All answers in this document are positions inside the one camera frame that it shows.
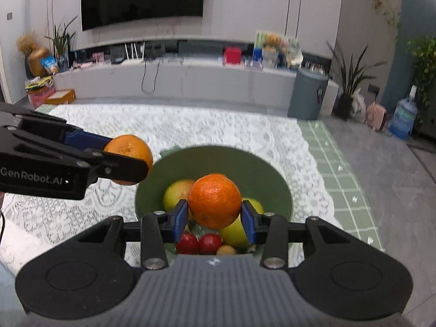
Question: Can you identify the gold vase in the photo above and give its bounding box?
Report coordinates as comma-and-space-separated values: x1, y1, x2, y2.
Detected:
28, 47, 51, 77

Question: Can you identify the blue snack packet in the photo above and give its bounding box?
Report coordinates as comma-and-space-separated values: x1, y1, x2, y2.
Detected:
41, 57, 58, 75

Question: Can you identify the pink box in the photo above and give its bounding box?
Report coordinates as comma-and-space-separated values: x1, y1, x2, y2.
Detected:
27, 87, 57, 110

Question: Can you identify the yellow-green apple left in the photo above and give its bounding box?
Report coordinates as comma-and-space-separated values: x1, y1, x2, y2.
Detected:
163, 179, 195, 213

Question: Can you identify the pink bag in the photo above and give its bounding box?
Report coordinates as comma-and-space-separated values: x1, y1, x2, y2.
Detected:
365, 102, 388, 132

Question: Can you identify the white plastic bag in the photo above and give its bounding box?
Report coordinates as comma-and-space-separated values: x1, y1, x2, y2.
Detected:
351, 90, 367, 123

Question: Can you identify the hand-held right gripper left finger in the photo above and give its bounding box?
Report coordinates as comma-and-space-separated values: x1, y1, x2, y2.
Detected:
77, 199, 189, 270

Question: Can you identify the green ivy plant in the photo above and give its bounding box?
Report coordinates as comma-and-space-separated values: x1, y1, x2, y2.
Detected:
407, 36, 436, 123

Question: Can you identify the orange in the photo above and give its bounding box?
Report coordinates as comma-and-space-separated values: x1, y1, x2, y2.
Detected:
103, 134, 154, 186
187, 174, 242, 230

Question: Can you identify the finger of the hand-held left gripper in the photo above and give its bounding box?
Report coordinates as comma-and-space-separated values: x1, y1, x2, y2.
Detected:
0, 102, 114, 153
73, 149, 150, 186

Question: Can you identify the potted long-leaf plant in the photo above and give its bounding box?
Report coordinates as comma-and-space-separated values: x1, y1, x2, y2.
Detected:
325, 39, 389, 120

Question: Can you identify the green plastic bowl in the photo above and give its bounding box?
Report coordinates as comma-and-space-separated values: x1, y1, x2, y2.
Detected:
134, 145, 293, 263

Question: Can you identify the blue water jug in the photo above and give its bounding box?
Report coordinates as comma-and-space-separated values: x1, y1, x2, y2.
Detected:
389, 85, 419, 140

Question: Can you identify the red box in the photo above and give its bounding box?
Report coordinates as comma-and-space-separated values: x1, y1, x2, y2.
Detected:
224, 48, 242, 66

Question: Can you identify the green plant in glass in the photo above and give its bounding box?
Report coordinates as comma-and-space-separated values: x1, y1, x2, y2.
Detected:
46, 17, 77, 72

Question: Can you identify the black cable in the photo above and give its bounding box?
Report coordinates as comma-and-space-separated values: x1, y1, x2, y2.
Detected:
141, 59, 161, 92

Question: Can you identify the white lace tablecloth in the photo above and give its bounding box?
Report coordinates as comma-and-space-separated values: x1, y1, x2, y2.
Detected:
0, 104, 343, 266

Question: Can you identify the white router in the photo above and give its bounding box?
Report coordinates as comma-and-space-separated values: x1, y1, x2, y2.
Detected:
124, 41, 145, 65

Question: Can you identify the yellow lemon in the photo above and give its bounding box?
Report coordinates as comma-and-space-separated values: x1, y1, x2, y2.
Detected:
219, 197, 265, 250

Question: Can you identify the grey trash bin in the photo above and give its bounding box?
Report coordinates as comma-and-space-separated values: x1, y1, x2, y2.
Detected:
288, 68, 329, 120

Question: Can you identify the dried yellow grass bunch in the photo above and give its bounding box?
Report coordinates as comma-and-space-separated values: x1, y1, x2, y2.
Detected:
16, 32, 38, 55

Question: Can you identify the white media console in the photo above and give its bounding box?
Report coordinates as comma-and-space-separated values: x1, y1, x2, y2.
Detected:
53, 37, 339, 116

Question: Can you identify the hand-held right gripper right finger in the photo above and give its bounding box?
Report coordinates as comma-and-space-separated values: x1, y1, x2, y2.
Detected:
241, 200, 348, 269

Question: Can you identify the red cherry tomato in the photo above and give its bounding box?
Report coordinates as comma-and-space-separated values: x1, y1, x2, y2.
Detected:
175, 232, 200, 255
199, 233, 223, 255

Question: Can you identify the orange cardboard box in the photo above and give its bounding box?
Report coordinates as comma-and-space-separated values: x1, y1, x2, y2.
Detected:
44, 89, 76, 105

